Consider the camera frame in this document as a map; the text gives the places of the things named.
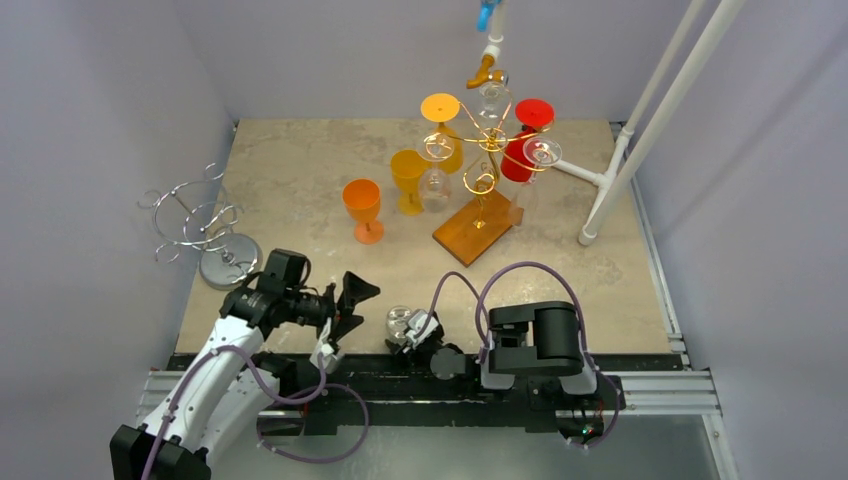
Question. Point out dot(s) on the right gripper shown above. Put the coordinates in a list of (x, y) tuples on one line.
[(424, 338)]

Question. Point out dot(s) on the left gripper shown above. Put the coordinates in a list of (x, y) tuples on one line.
[(354, 290)]

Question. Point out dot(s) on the clear short glass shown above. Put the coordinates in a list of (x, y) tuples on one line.
[(495, 102), (397, 319)]

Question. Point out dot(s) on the gold rack with wooden base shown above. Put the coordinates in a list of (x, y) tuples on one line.
[(475, 227)]

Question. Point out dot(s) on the clear wine glass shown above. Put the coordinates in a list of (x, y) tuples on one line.
[(434, 186)]

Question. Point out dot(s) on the clear tall flute glass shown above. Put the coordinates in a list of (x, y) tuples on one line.
[(542, 153)]

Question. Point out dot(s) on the yellow plastic goblet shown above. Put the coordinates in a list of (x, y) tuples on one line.
[(407, 167), (440, 108)]

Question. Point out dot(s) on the red plastic wine glass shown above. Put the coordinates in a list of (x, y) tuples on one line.
[(533, 114)]

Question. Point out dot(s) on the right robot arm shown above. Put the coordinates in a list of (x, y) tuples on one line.
[(540, 340)]

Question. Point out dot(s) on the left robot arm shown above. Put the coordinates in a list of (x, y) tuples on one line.
[(224, 387)]

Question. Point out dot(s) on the chrome wine glass rack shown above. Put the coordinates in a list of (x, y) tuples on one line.
[(199, 216)]

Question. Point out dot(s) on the orange plastic goblet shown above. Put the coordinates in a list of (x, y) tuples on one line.
[(362, 200)]

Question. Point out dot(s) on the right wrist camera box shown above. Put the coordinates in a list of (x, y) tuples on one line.
[(420, 325)]

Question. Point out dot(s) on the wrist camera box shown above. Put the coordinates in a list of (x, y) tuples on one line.
[(326, 356), (420, 325)]

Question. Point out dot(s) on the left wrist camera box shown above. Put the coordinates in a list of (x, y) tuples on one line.
[(326, 356)]

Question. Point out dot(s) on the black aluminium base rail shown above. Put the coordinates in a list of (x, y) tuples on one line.
[(378, 392)]

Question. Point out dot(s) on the white pvc pipe frame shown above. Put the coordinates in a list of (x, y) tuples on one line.
[(627, 155)]

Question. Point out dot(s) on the brass faucet with blue handle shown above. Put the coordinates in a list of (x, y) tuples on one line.
[(490, 21)]

